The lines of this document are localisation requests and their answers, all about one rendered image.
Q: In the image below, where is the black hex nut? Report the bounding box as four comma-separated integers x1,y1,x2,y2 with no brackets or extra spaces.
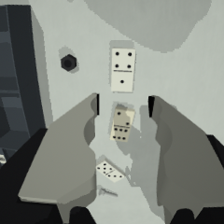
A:
61,54,77,71

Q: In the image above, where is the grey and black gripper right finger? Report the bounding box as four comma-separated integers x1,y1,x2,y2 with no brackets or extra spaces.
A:
148,95,224,224

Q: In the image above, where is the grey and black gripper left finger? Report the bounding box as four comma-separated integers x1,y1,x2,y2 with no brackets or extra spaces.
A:
0,92,99,224

